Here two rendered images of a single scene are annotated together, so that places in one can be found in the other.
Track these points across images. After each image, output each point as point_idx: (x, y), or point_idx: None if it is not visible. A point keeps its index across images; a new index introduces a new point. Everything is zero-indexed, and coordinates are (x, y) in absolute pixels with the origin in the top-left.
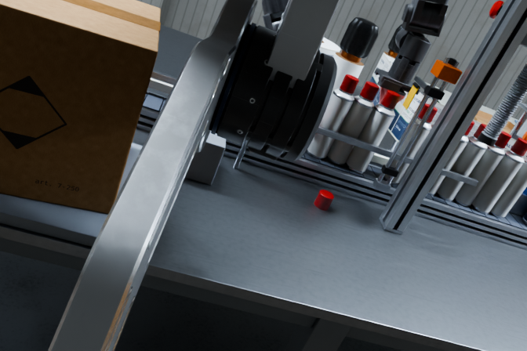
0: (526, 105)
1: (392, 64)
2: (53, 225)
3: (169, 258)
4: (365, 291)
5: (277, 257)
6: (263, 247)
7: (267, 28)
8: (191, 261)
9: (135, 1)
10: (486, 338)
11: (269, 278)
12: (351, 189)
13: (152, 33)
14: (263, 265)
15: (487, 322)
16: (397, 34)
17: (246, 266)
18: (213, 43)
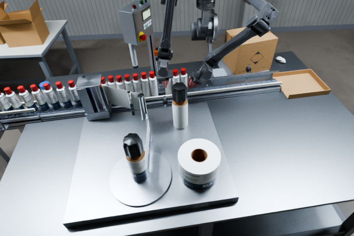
0: (97, 82)
1: (168, 70)
2: None
3: None
4: (169, 68)
5: (189, 68)
6: (193, 69)
7: (209, 18)
8: None
9: (244, 42)
10: (141, 69)
11: (190, 64)
12: None
13: (230, 34)
14: (192, 66)
15: (138, 72)
16: (167, 71)
17: (195, 65)
18: (213, 11)
